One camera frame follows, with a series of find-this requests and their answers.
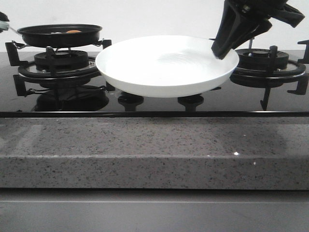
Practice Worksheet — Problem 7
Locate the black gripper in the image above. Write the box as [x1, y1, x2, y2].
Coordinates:
[211, 0, 305, 58]

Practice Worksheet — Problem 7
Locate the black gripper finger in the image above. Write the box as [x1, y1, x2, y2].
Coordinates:
[0, 12, 10, 33]

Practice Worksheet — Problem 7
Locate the black frying pan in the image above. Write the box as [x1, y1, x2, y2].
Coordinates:
[17, 24, 102, 43]

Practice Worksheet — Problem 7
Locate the white fried egg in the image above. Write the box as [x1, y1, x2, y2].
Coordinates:
[51, 29, 82, 34]

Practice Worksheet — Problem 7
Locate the white round plate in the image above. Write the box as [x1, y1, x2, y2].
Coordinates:
[96, 35, 239, 98]

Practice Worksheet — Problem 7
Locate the left black pan support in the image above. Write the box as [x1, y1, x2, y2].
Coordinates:
[5, 42, 100, 76]

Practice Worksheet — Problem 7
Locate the right black gas burner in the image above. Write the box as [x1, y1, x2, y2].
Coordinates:
[234, 48, 306, 78]

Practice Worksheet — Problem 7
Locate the black gas burner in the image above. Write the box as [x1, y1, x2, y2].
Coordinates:
[18, 50, 99, 79]
[234, 48, 306, 78]

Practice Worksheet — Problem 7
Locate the left black gas burner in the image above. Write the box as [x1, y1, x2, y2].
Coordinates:
[18, 50, 99, 79]

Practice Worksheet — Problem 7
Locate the black glass cooktop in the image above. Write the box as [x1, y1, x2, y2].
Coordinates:
[0, 52, 309, 117]

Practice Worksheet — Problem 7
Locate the grey cabinet front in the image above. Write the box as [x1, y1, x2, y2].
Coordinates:
[0, 189, 309, 232]

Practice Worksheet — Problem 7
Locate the chrome wire trivet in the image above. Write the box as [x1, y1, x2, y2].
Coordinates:
[12, 39, 112, 53]

